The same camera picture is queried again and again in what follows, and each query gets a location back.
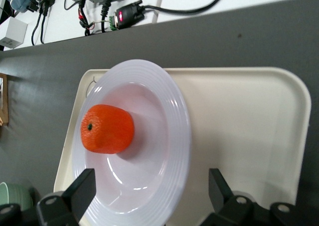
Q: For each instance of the orange fruit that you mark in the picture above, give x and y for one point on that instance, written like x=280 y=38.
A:
x=107 y=128

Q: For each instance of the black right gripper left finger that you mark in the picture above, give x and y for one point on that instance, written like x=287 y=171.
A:
x=79 y=193

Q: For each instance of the pale green bowl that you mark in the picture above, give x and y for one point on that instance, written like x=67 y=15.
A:
x=13 y=196

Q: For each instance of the white round plate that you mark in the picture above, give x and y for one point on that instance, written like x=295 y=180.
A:
x=149 y=136

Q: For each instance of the black connector with red light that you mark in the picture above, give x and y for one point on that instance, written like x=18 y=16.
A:
x=128 y=15

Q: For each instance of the wooden peg rack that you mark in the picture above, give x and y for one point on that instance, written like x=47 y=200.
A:
x=3 y=101

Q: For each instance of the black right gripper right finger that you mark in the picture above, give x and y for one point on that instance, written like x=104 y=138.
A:
x=221 y=198

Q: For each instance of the white square box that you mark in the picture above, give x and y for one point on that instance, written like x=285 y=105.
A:
x=13 y=32

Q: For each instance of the cream tray with bear print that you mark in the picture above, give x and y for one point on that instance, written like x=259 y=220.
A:
x=249 y=136

